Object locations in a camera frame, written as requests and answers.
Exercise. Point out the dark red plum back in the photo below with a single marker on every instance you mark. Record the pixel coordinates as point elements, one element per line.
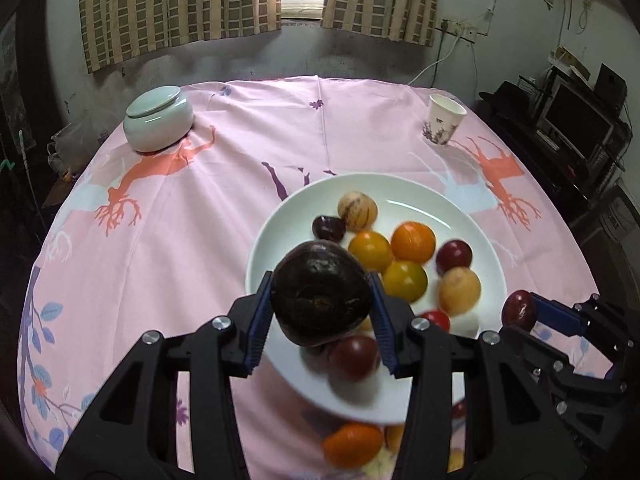
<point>453,254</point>

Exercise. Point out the tan pear on plate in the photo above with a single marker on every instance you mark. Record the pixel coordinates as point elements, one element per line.
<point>459,291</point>

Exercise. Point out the left checkered curtain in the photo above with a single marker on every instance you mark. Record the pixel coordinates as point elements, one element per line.
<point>113,31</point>

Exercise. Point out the black computer monitor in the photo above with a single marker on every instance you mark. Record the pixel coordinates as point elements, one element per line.
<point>575,120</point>

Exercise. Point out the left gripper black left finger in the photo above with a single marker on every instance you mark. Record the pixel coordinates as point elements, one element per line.
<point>166,412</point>

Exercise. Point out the wall power socket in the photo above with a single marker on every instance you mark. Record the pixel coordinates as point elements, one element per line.
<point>461,29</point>

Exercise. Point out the pink patterned tablecloth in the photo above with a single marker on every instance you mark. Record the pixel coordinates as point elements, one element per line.
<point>161,242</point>

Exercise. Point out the dark red plum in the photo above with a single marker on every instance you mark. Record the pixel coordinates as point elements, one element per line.
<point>354,358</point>
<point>453,254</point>
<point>519,310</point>

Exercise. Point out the striped pepino melon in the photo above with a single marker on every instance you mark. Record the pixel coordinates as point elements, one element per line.
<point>357,210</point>

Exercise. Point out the tan pear on cloth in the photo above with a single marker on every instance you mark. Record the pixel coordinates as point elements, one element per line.
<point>393,436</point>

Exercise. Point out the celadon lidded jar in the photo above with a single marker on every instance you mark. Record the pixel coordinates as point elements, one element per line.
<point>157,119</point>

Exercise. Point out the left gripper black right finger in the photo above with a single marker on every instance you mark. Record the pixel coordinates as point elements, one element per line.
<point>511,429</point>

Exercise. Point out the red cherry tomato on plate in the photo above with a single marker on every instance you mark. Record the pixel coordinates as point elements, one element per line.
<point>438,318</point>

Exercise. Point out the small tan longan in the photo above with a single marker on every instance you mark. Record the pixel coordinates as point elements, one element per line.
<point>456,459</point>

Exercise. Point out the greenish yellow tomato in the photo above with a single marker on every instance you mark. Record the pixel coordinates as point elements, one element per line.
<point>406,280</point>

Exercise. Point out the dark red plum front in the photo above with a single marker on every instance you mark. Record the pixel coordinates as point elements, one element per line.
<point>354,358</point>

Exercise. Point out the orange fruit on plate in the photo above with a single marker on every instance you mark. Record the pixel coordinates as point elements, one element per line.
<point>413,241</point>

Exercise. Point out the large white plate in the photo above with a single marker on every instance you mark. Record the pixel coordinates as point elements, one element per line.
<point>380,398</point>

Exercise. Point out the large dark purple fruit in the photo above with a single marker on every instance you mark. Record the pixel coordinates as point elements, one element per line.
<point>319,293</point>

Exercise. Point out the large orange mandarin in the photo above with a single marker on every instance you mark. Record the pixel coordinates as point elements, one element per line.
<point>353,445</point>

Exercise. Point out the yellow orange citrus fruit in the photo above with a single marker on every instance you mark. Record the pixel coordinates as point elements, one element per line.
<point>372,251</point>

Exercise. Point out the white paper cup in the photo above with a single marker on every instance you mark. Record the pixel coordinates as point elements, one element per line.
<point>444,115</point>

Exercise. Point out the small dark purple plum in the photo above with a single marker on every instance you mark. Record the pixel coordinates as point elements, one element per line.
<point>329,228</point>

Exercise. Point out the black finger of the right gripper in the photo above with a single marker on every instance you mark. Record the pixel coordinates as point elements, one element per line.
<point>560,379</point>
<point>610,328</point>

